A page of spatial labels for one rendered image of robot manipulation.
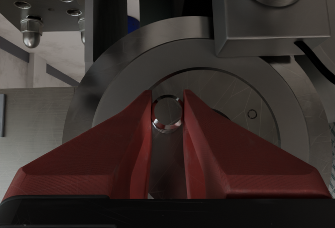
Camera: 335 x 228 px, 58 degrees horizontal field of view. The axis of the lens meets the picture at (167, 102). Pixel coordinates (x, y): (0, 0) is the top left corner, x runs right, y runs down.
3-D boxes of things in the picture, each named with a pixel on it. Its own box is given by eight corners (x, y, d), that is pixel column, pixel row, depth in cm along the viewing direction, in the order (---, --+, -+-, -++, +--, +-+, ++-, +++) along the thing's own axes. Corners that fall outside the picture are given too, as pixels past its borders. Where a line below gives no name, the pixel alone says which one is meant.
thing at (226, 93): (237, 256, 14) (95, 170, 14) (226, 243, 16) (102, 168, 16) (308, 114, 15) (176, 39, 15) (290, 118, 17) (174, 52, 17)
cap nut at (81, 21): (97, 16, 49) (97, 42, 49) (101, 25, 53) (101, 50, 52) (75, 17, 49) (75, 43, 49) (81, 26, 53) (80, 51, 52)
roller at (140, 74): (305, 41, 17) (316, 264, 15) (215, 109, 42) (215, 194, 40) (97, 32, 16) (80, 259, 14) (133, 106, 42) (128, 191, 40)
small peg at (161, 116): (190, 123, 12) (156, 133, 12) (184, 128, 15) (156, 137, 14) (180, 89, 12) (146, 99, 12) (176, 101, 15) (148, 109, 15)
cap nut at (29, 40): (39, 17, 49) (38, 44, 48) (47, 27, 53) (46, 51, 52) (16, 18, 49) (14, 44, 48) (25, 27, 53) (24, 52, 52)
